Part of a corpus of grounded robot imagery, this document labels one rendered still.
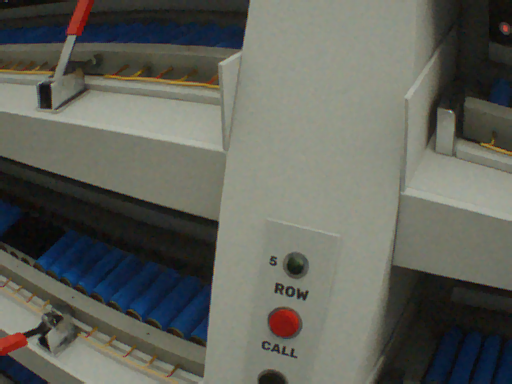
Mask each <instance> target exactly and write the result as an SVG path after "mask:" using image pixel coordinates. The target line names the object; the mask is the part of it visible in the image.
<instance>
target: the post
mask: <svg viewBox="0 0 512 384"><path fill-rule="evenodd" d="M459 3H460V0H250V4H249V10H248V16H247V23H246V29H245V36H244V44H243V51H242V58H241V65H240V73H238V80H237V88H236V96H235V104H234V112H233V121H231V129H230V137H229V146H228V154H227V163H226V173H225V181H224V190H222V198H221V207H220V216H219V224H218V234H217V242H216V251H215V254H216V259H215V267H214V275H213V283H212V291H211V298H212V300H211V307H210V314H209V322H208V323H209V329H208V336H207V342H206V343H207V349H206V357H205V359H206V363H205V369H204V373H205V376H204V382H203V384H242V380H243V368H244V363H245V357H246V351H247V344H248V338H249V332H250V326H251V320H252V312H253V306H254V299H255V293H256V286H257V278H258V271H259V264H260V256H261V248H262V240H264V233H265V226H266V219H267V218H271V219H275V220H280V221H284V222H288V223H293V224H296V225H300V226H304V227H309V228H313V229H317V230H321V231H325V232H329V233H333V234H337V235H340V243H339V250H338V256H336V262H335V268H334V274H333V280H331V286H330V292H329V297H328V300H327V303H326V309H325V314H324V318H323V320H322V325H321V331H320V335H319V336H318V341H317V346H316V351H315V353H314V356H313V361H312V366H311V371H309V376H308V380H307V384H364V383H365V381H366V379H367V377H368V375H369V373H370V372H371V370H372V368H373V367H374V366H375V364H376V362H377V360H378V359H379V357H380V354H381V353H382V351H383V349H384V347H385V345H386V344H387V343H388V341H389V339H390V337H391V335H392V333H393V331H394V329H395V326H396V325H397V323H398V321H399V318H400V317H401V315H402V314H403V312H404V310H405V308H406V306H407V304H408V302H409V300H410V298H411V295H412V293H413V291H414V289H415V287H416V285H417V283H418V280H419V278H420V276H421V274H422V271H419V270H416V269H415V270H413V269H410V268H407V267H405V268H404V267H401V266H397V265H392V264H391V263H392V259H393V249H394V239H395V236H396V229H397V218H398V208H399V198H400V191H401V190H400V187H401V177H402V175H401V166H402V156H403V149H402V146H403V137H404V134H403V126H404V120H403V116H404V108H403V107H404V97H405V95H407V92H408V91H409V89H410V88H411V87H412V84H414V82H415V80H417V77H418V76H419V75H420V73H421V72H422V70H423V68H425V65H427V64H426V63H427V62H429V61H428V60H429V59H430V58H431V56H432V55H433V53H434V52H435V50H436V49H437V47H438V45H440V43H441V40H443V38H444V36H446V35H445V34H447V32H448V30H450V29H449V28H451V26H452V24H454V23H453V22H455V23H457V31H458V32H457V35H458V36H457V40H458V41H457V44H458V45H459V27H460V26H459V23H460V22H459V20H460V19H459V17H460V15H459V13H460V11H459V10H460V7H459V6H460V4H459Z"/></svg>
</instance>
